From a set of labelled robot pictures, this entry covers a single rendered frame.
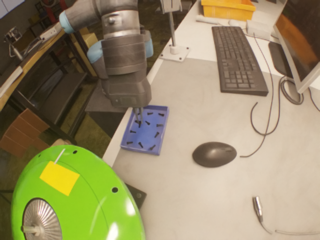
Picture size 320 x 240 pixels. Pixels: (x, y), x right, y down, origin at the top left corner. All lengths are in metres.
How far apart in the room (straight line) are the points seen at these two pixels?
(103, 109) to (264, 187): 0.57
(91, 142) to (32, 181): 1.42
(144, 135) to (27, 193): 0.30
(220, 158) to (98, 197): 0.24
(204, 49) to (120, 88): 0.44
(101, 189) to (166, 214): 0.18
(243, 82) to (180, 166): 0.31
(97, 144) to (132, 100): 1.38
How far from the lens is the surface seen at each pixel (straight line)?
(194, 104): 0.43
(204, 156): 0.33
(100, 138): 1.63
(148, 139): 0.39
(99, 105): 0.62
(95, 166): 0.23
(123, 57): 0.24
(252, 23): 0.89
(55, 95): 2.11
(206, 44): 0.67
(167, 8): 0.46
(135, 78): 0.26
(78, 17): 0.36
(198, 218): 0.35
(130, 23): 0.25
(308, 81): 0.51
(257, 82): 0.51
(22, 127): 1.03
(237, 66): 0.55
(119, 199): 0.21
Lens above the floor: 1.26
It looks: 57 degrees down
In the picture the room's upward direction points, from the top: 18 degrees counter-clockwise
